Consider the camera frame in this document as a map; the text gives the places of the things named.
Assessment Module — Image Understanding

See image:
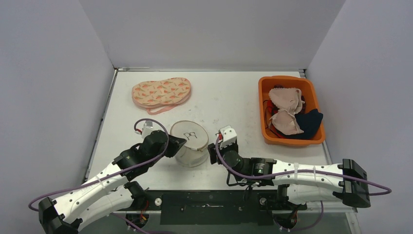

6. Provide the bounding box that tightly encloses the round white mesh laundry bag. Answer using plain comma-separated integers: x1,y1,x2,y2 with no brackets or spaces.
170,120,209,168

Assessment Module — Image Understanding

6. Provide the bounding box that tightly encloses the floral mesh laundry bag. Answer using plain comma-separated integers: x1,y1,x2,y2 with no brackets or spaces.
131,77,192,115

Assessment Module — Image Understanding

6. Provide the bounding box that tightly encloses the beige pink lace bra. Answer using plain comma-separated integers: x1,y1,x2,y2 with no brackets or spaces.
269,88,304,136

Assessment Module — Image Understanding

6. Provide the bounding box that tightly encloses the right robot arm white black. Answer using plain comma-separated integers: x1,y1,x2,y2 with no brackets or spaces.
207,143,371,209

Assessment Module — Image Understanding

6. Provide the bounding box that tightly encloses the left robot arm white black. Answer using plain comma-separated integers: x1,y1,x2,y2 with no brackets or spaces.
38,130,186,234

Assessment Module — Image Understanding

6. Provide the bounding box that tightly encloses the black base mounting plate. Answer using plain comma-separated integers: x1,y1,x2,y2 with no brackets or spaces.
123,190,307,226

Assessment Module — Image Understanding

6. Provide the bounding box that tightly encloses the navy blue garment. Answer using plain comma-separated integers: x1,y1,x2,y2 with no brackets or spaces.
285,109,323,140

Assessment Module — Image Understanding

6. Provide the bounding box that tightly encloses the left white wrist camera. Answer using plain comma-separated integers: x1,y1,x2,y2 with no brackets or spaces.
141,120,156,139

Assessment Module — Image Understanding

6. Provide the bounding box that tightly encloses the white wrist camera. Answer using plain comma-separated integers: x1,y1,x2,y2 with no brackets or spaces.
141,120,156,139
218,125,237,149

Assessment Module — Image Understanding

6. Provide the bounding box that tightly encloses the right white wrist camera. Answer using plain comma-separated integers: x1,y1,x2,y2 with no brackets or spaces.
218,125,237,149

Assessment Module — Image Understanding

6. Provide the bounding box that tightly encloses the red black strappy garment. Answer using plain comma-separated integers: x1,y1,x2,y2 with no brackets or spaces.
263,99,286,138

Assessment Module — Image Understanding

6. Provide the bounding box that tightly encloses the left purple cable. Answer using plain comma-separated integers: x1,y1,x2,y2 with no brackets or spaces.
28,118,170,234

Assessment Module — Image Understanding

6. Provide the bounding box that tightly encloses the purple cable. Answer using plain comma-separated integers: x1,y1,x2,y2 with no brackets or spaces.
28,118,170,234
215,136,393,232

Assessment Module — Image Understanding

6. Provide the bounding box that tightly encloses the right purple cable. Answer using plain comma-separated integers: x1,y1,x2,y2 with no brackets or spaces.
215,136,393,232

